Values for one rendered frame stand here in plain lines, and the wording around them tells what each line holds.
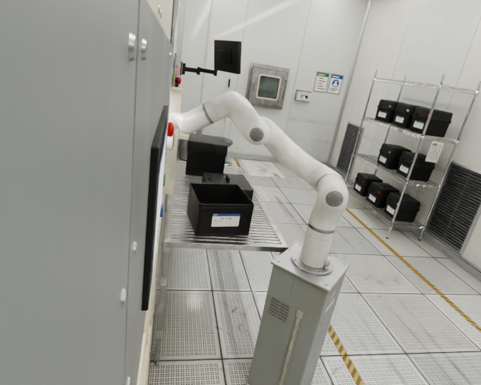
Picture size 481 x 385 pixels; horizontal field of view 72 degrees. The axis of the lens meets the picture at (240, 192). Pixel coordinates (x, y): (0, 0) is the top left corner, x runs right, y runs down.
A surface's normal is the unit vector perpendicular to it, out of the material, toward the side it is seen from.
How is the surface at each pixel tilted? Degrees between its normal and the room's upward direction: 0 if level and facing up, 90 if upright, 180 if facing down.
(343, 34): 90
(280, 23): 90
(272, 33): 90
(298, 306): 90
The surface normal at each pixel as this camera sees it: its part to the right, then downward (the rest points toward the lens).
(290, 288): -0.57, 0.21
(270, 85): 0.17, 0.37
